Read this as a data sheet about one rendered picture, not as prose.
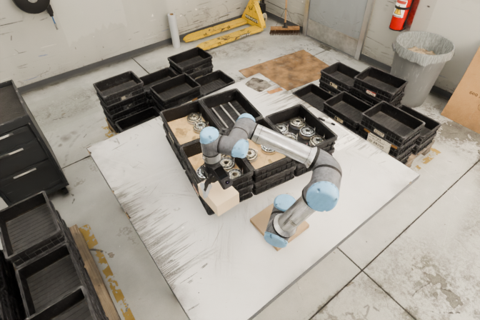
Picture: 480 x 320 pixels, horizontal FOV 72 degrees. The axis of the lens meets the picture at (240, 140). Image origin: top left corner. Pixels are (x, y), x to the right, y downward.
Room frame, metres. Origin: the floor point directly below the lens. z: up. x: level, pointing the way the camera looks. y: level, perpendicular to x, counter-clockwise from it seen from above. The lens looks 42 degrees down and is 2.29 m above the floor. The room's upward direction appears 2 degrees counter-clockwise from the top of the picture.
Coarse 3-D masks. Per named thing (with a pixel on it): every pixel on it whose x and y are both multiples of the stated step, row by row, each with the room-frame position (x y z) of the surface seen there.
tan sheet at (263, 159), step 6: (252, 144) 1.55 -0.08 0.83; (258, 144) 1.55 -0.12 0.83; (258, 150) 1.50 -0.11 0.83; (258, 156) 1.44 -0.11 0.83; (264, 156) 1.44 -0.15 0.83; (270, 156) 1.43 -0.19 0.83; (276, 156) 1.43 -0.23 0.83; (282, 156) 1.43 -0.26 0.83; (258, 162) 1.39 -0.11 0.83; (264, 162) 1.39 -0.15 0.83; (270, 162) 1.39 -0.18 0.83; (258, 168) 1.34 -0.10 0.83
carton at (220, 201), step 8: (216, 184) 0.98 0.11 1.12; (200, 192) 0.98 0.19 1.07; (216, 192) 0.94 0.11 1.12; (224, 192) 0.94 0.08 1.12; (232, 192) 0.93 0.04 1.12; (208, 200) 0.92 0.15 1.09; (216, 200) 0.89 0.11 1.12; (224, 200) 0.89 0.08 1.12; (232, 200) 0.91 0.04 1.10; (216, 208) 0.86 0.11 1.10; (224, 208) 0.88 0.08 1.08
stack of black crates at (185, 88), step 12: (156, 84) 2.68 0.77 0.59; (168, 84) 2.74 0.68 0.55; (180, 84) 2.82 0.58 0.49; (192, 84) 2.75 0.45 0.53; (156, 96) 2.55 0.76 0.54; (168, 96) 2.62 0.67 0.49; (180, 96) 2.51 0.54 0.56; (192, 96) 2.58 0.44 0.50; (156, 108) 2.59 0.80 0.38; (168, 108) 2.43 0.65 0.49
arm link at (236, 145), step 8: (224, 136) 0.97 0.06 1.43; (232, 136) 0.96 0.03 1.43; (240, 136) 0.97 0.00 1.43; (224, 144) 0.93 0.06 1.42; (232, 144) 0.92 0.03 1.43; (240, 144) 0.92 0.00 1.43; (248, 144) 0.94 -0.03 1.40; (224, 152) 0.92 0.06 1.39; (232, 152) 0.90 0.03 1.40; (240, 152) 0.90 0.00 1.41
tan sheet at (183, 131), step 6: (174, 120) 1.83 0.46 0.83; (180, 120) 1.83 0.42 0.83; (186, 120) 1.83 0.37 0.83; (174, 126) 1.76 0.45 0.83; (180, 126) 1.76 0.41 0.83; (186, 126) 1.75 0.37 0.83; (192, 126) 1.75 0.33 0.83; (174, 132) 1.70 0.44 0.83; (180, 132) 1.70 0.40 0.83; (186, 132) 1.69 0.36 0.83; (192, 132) 1.69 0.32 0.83; (180, 138) 1.64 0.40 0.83; (186, 138) 1.63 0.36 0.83; (192, 138) 1.63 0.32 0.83; (198, 138) 1.63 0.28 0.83
